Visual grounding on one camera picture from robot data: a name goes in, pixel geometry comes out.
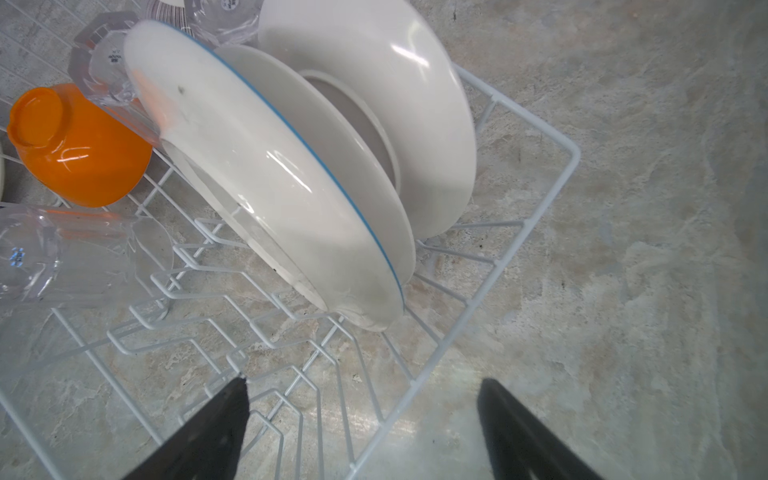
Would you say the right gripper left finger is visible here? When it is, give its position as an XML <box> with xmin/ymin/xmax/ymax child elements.
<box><xmin>126</xmin><ymin>377</ymin><xmax>250</xmax><ymax>479</ymax></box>

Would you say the white plate rear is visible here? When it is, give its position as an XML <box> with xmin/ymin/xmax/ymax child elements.
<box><xmin>215</xmin><ymin>45</ymin><xmax>416</xmax><ymax>284</ymax></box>

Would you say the white deep plate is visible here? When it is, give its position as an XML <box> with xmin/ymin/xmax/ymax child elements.
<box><xmin>257</xmin><ymin>1</ymin><xmax>477</xmax><ymax>240</ymax></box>

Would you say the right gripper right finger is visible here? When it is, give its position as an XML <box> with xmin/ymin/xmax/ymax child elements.
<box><xmin>477</xmin><ymin>378</ymin><xmax>600</xmax><ymax>479</ymax></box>

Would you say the clear glass cup front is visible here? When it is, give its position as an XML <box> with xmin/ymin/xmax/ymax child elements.
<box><xmin>1</xmin><ymin>203</ymin><xmax>174</xmax><ymax>308</ymax></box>

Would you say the white wire dish rack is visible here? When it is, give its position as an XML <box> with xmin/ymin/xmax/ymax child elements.
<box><xmin>1</xmin><ymin>69</ymin><xmax>581</xmax><ymax>479</ymax></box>

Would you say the clear glass cup back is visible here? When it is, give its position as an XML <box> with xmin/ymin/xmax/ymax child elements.
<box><xmin>184</xmin><ymin>0</ymin><xmax>264</xmax><ymax>48</ymax></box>

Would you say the orange bowl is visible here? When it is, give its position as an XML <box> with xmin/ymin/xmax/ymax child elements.
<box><xmin>7</xmin><ymin>83</ymin><xmax>153</xmax><ymax>208</ymax></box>

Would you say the clear glass cup near bowl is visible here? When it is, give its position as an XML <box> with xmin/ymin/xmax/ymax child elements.
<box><xmin>68</xmin><ymin>11</ymin><xmax>160</xmax><ymax>148</ymax></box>

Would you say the striped ceramic bowl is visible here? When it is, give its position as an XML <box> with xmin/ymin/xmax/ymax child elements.
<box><xmin>140</xmin><ymin>0</ymin><xmax>191</xmax><ymax>34</ymax></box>

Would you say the white plate strawberry pattern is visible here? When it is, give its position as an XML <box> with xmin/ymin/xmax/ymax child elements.
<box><xmin>124</xmin><ymin>20</ymin><xmax>404</xmax><ymax>332</ymax></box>

